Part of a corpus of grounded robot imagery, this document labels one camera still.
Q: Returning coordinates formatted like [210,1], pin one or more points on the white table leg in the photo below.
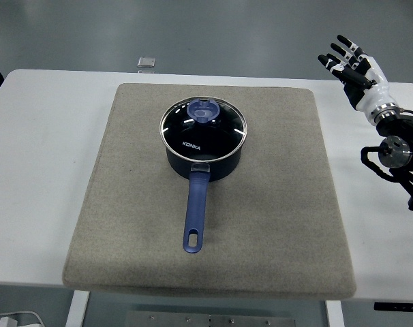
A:
[334,316]
[77,310]

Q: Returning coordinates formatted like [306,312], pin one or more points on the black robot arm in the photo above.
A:
[400,131]

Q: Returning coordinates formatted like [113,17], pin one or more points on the grey metal plate with screws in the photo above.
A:
[176,322]

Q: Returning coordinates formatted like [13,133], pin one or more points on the white power adapter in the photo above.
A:
[8,322]

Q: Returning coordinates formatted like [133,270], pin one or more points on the small silver floor plate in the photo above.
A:
[147,62]

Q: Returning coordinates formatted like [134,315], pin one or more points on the black bar under table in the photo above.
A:
[397,306]

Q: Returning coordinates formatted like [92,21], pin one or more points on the beige fabric mat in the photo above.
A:
[261,221]

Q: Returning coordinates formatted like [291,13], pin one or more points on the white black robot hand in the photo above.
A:
[375,92]

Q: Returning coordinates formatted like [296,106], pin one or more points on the glass pot lid blue knob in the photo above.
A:
[206,136]

